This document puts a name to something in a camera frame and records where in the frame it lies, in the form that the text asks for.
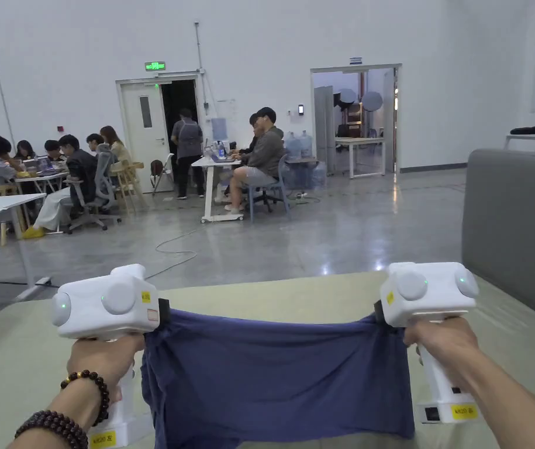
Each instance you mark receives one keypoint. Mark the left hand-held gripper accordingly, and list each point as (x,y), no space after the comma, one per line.
(89,308)

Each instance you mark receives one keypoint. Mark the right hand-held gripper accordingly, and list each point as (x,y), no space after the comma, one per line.
(428,290)

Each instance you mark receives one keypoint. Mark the dark blue shirt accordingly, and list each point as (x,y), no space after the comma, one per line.
(272,379)

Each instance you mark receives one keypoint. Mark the person's left forearm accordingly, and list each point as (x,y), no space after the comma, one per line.
(66,407)

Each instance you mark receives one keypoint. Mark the person's right forearm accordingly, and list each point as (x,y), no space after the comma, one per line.
(515,411)

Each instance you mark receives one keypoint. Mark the person's left hand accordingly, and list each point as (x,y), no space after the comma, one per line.
(103,353)

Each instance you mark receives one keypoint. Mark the person's right hand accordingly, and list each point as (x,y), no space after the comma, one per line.
(452,348)

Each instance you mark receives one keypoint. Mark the bed with beige sheet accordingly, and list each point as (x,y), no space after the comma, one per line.
(19,360)

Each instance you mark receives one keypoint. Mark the grey padded headboard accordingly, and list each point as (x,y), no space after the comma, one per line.
(515,224)

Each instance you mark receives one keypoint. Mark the group of people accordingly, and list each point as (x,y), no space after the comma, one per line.
(77,170)

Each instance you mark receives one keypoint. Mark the white door with window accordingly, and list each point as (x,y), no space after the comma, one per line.
(142,140)

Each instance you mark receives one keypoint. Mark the white desk with laptop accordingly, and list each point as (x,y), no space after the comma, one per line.
(211,164)

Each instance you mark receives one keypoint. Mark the stack of water bottles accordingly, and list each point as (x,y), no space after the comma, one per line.
(301,149)

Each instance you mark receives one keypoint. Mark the green exit sign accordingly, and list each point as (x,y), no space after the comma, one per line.
(154,66)

